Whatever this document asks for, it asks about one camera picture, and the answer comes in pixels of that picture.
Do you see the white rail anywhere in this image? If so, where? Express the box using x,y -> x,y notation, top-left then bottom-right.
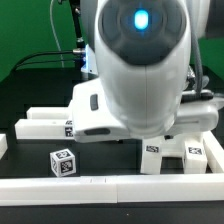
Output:
203,131 -> 224,173
0,174 -> 224,206

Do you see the grey hose cable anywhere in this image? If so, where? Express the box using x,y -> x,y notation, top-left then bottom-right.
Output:
189,29 -> 214,101

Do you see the white chair seat block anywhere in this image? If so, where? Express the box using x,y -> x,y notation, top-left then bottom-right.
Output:
142,133 -> 204,158

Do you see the white right rail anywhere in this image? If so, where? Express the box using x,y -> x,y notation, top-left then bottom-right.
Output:
203,131 -> 224,173

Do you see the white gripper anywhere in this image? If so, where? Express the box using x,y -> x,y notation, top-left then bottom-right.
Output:
71,79 -> 220,143

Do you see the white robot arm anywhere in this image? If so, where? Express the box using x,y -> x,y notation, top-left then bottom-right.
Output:
72,0 -> 224,142

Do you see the white tagged cube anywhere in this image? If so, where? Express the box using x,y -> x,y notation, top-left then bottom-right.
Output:
50,149 -> 76,177

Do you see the black cable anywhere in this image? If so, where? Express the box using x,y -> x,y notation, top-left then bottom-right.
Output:
9,48 -> 84,75

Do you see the white tagged block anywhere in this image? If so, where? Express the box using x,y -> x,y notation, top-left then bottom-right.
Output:
140,138 -> 162,175

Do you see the white front rail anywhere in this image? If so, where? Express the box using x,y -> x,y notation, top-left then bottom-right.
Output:
0,174 -> 224,206

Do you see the white block left edge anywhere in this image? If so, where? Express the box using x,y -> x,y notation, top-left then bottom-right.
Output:
0,134 -> 8,159

